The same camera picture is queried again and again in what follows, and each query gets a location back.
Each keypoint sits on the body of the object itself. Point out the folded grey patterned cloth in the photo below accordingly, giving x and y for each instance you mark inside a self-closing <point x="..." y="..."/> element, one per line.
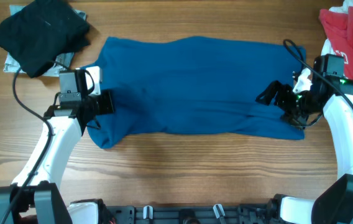
<point x="11" y="65"/>

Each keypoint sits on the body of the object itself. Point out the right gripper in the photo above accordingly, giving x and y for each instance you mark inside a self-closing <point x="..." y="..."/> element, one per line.
<point x="287" y="101"/>

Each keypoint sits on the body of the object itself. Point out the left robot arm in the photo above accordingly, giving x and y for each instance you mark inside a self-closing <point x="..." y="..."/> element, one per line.
<point x="33" y="196"/>

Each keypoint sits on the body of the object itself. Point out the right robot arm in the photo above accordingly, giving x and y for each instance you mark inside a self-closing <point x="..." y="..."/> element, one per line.
<point x="322" y="89"/>

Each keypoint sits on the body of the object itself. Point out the folded black garment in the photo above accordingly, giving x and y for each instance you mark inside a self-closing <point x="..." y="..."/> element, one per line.
<point x="41" y="31"/>

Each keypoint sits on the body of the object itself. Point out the blue t-shirt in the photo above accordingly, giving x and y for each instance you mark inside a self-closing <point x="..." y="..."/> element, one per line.
<point x="196" y="85"/>

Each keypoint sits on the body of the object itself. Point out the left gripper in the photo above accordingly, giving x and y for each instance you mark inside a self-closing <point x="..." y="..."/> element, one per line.
<point x="105" y="103"/>

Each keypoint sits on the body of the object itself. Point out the white t-shirt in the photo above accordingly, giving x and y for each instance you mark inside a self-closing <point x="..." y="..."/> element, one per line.
<point x="327" y="48"/>

